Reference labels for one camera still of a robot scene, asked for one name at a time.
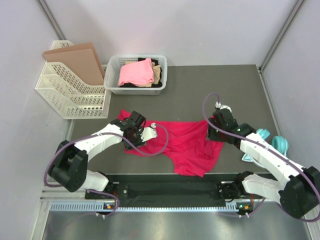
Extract red t shirt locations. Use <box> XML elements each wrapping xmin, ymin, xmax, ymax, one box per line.
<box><xmin>125</xmin><ymin>119</ymin><xmax>224</xmax><ymax>177</ymax></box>

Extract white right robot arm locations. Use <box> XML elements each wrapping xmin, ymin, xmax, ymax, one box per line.
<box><xmin>207</xmin><ymin>104</ymin><xmax>320</xmax><ymax>219</ymax></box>

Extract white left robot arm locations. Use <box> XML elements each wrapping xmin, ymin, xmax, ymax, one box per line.
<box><xmin>45</xmin><ymin>111</ymin><xmax>157</xmax><ymax>199</ymax></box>

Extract light pink t shirt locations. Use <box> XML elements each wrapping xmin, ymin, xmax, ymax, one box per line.
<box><xmin>118</xmin><ymin>58</ymin><xmax>154</xmax><ymax>86</ymax></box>

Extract white plastic laundry basket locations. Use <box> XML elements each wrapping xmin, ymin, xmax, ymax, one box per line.
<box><xmin>103</xmin><ymin>54</ymin><xmax>168</xmax><ymax>95</ymax></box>

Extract teal cat ear headphones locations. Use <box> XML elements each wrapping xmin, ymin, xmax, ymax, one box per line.
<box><xmin>241</xmin><ymin>128</ymin><xmax>289</xmax><ymax>169</ymax></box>

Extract tan t shirt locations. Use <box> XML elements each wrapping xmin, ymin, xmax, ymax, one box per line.
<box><xmin>121</xmin><ymin>61</ymin><xmax>163</xmax><ymax>88</ymax></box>

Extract brown cardboard folder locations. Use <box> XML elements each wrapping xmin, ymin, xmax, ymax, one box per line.
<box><xmin>42</xmin><ymin>42</ymin><xmax>105</xmax><ymax>86</ymax></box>

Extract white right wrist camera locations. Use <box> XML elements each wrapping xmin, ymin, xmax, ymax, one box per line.
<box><xmin>215</xmin><ymin>101</ymin><xmax>232</xmax><ymax>112</ymax></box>

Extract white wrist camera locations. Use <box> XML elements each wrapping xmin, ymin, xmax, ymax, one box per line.
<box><xmin>215</xmin><ymin>101</ymin><xmax>232</xmax><ymax>112</ymax></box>
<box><xmin>140</xmin><ymin>122</ymin><xmax>158</xmax><ymax>143</ymax></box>

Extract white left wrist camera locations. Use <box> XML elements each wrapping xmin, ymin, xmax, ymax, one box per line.
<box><xmin>140</xmin><ymin>122</ymin><xmax>158</xmax><ymax>143</ymax></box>

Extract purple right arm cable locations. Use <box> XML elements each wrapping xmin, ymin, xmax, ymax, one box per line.
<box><xmin>202</xmin><ymin>92</ymin><xmax>320</xmax><ymax>223</ymax></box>

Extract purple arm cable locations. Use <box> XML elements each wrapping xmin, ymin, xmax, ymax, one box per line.
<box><xmin>202</xmin><ymin>92</ymin><xmax>320</xmax><ymax>223</ymax></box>
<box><xmin>43</xmin><ymin>122</ymin><xmax>170</xmax><ymax>187</ymax></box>

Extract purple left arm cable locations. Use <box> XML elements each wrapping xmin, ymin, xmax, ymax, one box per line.
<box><xmin>43</xmin><ymin>122</ymin><xmax>170</xmax><ymax>187</ymax></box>

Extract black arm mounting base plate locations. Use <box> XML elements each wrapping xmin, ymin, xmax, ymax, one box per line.
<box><xmin>85</xmin><ymin>173</ymin><xmax>250</xmax><ymax>208</ymax></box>

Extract white slotted cable duct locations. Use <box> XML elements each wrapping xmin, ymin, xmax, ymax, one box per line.
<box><xmin>50</xmin><ymin>200</ymin><xmax>239</xmax><ymax>213</ymax></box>

